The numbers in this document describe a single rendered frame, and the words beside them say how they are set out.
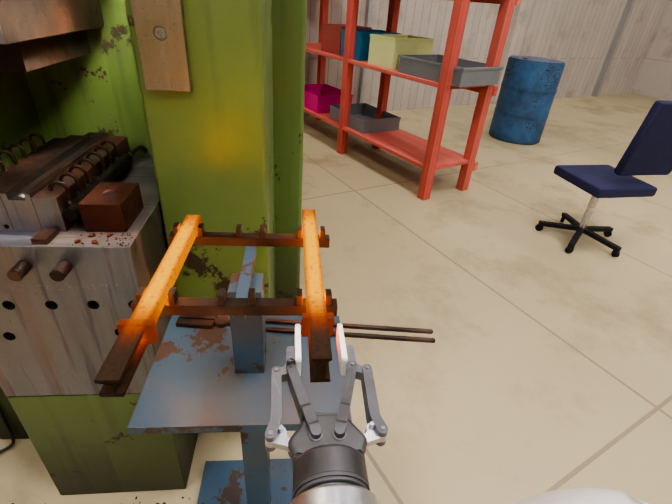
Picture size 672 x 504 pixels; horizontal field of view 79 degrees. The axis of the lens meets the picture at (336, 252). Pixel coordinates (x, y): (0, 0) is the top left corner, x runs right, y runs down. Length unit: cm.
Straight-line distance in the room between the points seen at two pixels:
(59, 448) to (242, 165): 96
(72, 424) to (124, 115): 88
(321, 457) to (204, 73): 78
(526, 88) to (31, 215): 504
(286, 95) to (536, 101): 434
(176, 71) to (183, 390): 64
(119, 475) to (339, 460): 118
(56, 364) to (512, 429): 154
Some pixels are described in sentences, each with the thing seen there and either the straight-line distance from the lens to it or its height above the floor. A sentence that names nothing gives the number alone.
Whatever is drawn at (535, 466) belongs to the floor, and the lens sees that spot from 180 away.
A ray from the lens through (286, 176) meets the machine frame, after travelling 149.
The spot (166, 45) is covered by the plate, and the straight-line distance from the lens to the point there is 96.
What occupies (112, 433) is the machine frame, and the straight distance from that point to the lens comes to 139.
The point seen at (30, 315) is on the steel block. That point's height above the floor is 74.
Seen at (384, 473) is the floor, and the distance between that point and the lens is 161.
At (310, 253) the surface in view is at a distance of 74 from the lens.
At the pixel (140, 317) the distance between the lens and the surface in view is 64.
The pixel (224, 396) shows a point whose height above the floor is 71.
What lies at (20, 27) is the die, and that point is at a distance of 98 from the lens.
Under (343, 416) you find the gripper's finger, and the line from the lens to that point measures 49.
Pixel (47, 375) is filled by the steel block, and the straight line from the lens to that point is 126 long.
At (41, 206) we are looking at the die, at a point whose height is 97.
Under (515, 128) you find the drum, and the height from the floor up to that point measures 18.
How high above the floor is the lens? 138
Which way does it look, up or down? 32 degrees down
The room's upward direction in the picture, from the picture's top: 5 degrees clockwise
